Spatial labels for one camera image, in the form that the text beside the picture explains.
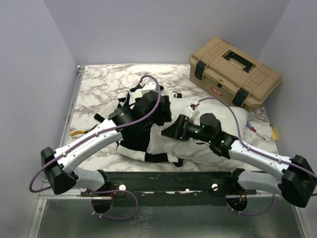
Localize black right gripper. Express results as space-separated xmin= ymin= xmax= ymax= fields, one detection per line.
xmin=160 ymin=114 xmax=212 ymax=143

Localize black and white checkered pillowcase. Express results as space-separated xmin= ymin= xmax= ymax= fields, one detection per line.
xmin=116 ymin=83 xmax=183 ymax=167

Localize white pillow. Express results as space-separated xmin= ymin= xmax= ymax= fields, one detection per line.
xmin=162 ymin=98 xmax=249 ymax=171

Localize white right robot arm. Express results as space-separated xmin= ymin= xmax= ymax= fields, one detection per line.
xmin=161 ymin=113 xmax=317 ymax=208

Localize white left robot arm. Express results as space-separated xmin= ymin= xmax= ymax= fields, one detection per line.
xmin=41 ymin=91 xmax=171 ymax=196

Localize tan plastic toolbox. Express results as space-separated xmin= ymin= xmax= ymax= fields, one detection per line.
xmin=189 ymin=37 xmax=282 ymax=112

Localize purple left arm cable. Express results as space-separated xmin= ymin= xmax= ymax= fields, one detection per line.
xmin=29 ymin=74 xmax=161 ymax=221

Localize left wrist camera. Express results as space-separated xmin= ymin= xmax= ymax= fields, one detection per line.
xmin=132 ymin=82 xmax=164 ymax=117

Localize black front mounting rail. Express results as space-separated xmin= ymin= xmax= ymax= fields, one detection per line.
xmin=81 ymin=169 xmax=245 ymax=208

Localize blue handled screwdriver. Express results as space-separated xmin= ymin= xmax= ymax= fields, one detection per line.
xmin=246 ymin=122 xmax=266 ymax=140

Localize yellow handled pliers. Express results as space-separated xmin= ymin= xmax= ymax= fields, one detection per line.
xmin=70 ymin=124 xmax=98 ymax=137

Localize aluminium left side rail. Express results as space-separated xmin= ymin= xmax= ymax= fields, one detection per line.
xmin=58 ymin=65 xmax=85 ymax=148

